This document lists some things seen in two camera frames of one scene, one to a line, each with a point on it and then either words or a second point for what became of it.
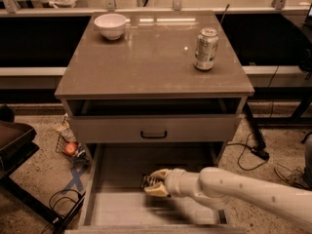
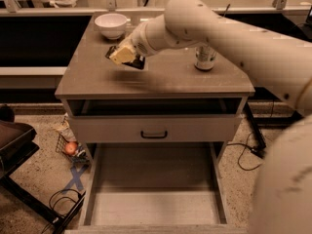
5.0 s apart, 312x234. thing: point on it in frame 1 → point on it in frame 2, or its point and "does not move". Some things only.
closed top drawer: x=154 y=128 does not move
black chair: x=16 y=146 does not move
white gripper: x=175 y=182 → x=138 y=45
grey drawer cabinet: x=128 y=79 does not move
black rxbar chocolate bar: x=147 y=181 → x=137 y=62
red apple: x=70 y=148 does not move
